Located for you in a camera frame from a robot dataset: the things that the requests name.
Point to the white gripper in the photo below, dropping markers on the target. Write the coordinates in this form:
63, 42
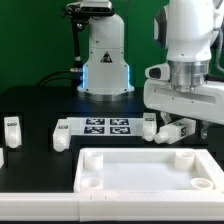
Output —
205, 103

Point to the white desk tabletop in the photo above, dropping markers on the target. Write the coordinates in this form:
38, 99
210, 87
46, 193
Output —
147, 170

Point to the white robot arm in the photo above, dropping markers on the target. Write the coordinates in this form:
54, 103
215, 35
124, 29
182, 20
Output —
172, 60

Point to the white L-shaped obstacle fence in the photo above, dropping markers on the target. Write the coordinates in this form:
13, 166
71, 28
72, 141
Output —
201, 205

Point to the white block at left edge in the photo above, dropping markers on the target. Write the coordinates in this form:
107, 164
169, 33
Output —
1, 158

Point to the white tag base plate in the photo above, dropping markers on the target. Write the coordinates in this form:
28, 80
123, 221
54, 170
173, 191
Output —
106, 126

